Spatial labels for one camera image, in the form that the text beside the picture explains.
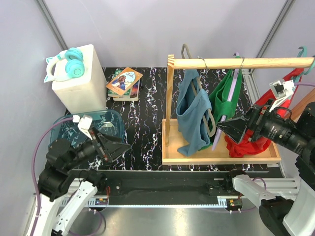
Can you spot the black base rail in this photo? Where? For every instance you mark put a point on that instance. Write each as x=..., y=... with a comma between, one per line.
x=166, y=188

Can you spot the blue tank top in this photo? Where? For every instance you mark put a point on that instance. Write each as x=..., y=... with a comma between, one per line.
x=189, y=111

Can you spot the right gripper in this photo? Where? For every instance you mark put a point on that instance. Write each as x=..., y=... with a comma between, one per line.
x=236, y=128

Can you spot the grey hanger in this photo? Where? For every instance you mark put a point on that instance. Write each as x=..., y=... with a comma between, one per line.
x=211, y=132

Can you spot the teal cat-ear headphones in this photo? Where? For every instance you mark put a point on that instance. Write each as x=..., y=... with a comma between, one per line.
x=74, y=68

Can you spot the white box stand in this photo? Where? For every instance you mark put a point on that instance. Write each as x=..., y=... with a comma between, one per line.
x=86, y=93

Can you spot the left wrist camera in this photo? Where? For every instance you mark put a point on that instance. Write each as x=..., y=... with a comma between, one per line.
x=84, y=124

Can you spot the wooden clothes rack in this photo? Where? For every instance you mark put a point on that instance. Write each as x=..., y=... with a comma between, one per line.
x=172, y=139

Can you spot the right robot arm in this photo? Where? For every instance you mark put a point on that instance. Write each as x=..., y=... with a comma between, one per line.
x=283, y=217

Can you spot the orange top book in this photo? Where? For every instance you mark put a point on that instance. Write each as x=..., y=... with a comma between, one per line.
x=124, y=81

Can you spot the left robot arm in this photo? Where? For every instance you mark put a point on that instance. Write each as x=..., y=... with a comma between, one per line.
x=56, y=178

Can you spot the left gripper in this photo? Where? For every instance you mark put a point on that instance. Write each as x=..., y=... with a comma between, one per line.
x=112, y=151

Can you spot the green tank top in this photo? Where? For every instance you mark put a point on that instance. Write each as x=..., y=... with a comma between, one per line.
x=219, y=97

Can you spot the teal hanger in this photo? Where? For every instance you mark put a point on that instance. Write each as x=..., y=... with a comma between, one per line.
x=299, y=69

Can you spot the teal plastic bin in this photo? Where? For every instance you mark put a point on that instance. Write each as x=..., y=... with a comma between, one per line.
x=107, y=122

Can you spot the green bottom book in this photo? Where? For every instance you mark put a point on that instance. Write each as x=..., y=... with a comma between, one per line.
x=130, y=95

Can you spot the purple hanger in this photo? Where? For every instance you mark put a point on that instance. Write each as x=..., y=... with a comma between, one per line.
x=236, y=71

